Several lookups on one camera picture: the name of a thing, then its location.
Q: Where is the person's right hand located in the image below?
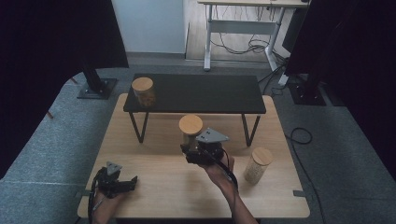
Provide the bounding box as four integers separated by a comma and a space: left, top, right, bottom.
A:
199, 152, 238, 191

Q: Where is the jar with pale grains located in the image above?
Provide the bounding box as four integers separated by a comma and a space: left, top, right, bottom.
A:
243, 147, 275, 186

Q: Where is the black shelf with metal legs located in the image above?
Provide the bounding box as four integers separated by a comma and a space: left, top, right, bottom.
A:
122, 73, 267, 147

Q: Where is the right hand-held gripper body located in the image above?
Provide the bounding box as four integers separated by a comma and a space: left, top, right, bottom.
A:
181, 126, 232, 166

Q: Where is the person's left hand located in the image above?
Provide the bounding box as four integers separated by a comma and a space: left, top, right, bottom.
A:
91, 190, 125, 222

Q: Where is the short jar with brown contents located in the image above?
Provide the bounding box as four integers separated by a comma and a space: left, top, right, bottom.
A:
131, 77, 157, 108

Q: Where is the black flat panel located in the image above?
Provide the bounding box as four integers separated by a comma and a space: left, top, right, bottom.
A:
281, 6, 310, 54

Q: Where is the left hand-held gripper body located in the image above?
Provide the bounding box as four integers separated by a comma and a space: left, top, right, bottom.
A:
93, 161, 124, 200

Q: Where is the left hand-held gripper cable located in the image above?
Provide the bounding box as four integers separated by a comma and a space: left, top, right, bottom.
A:
87, 167, 106, 224

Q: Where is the white desk frame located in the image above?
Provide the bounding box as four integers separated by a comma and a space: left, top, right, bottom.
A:
196, 0, 312, 87

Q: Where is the black stand with square base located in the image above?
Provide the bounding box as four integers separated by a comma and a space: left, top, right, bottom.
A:
288, 73, 327, 106
77, 59, 120, 101

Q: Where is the tangle of black cables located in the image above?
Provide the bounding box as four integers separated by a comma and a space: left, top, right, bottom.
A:
209, 4, 292, 96

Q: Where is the black cable with loop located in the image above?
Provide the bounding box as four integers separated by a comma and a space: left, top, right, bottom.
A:
284, 126, 322, 224

